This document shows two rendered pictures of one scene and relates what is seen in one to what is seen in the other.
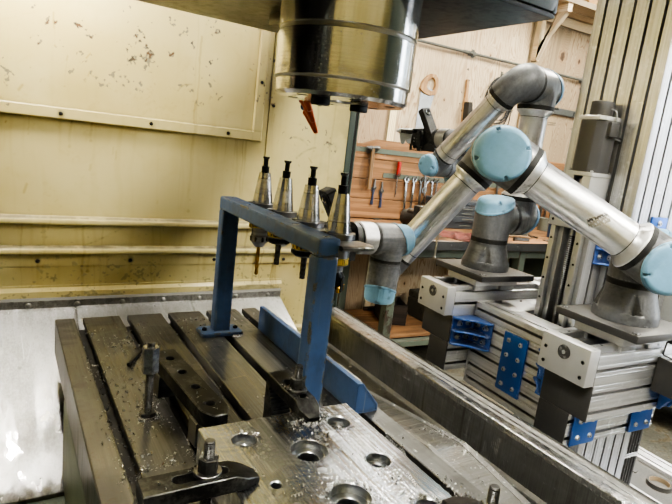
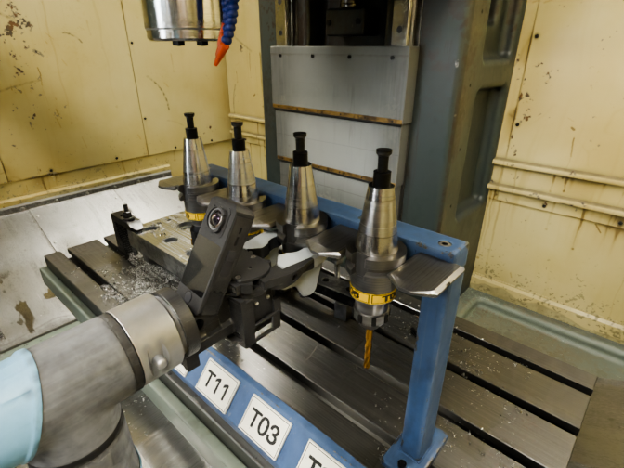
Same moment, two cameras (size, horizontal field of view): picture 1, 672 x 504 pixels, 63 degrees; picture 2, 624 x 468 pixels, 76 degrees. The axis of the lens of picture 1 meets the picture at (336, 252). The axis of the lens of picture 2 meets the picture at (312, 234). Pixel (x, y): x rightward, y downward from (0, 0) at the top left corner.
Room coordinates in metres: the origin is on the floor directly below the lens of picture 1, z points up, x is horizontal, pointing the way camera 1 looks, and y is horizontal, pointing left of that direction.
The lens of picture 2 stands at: (1.55, 0.01, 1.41)
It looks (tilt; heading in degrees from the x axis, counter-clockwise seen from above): 25 degrees down; 164
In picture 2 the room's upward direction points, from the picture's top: straight up
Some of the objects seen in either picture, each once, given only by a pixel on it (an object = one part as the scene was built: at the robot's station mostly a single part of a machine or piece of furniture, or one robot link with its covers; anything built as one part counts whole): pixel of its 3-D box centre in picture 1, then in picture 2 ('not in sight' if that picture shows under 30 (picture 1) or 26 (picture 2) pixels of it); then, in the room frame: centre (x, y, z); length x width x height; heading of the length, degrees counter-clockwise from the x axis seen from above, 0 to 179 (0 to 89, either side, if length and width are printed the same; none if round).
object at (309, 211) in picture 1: (310, 202); (240, 174); (1.03, 0.06, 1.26); 0.04 x 0.04 x 0.07
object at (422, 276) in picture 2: not in sight; (422, 276); (1.26, 0.21, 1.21); 0.07 x 0.05 x 0.01; 122
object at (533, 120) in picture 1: (526, 153); not in sight; (1.83, -0.58, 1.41); 0.15 x 0.12 x 0.55; 133
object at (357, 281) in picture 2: not in sight; (373, 279); (1.21, 0.18, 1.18); 0.05 x 0.05 x 0.03
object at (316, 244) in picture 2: not in sight; (335, 241); (1.17, 0.15, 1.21); 0.07 x 0.05 x 0.01; 122
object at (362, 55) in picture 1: (346, 49); (186, 6); (0.67, 0.02, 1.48); 0.16 x 0.16 x 0.12
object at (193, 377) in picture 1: (187, 396); (314, 287); (0.84, 0.22, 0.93); 0.26 x 0.05 x 0.06; 37
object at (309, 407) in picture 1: (292, 409); not in sight; (0.76, 0.04, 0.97); 0.13 x 0.03 x 0.15; 32
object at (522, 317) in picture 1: (543, 367); not in sight; (1.55, -0.66, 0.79); 0.36 x 0.27 x 0.85; 29
